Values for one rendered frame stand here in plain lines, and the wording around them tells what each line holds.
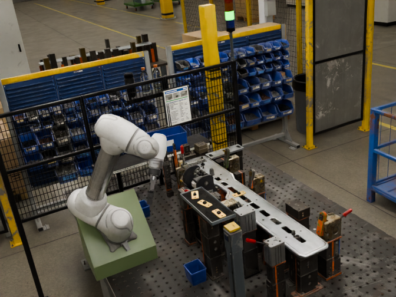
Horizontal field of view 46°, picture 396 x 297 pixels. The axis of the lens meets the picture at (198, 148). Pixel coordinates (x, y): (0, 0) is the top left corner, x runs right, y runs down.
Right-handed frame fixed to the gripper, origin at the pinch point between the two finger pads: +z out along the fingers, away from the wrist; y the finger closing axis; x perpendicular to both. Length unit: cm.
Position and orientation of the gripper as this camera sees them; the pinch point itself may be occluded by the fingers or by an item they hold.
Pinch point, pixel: (149, 201)
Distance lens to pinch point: 281.4
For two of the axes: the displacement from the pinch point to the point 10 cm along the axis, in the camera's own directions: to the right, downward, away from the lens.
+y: 1.1, -0.6, -9.9
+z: -1.5, 9.9, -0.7
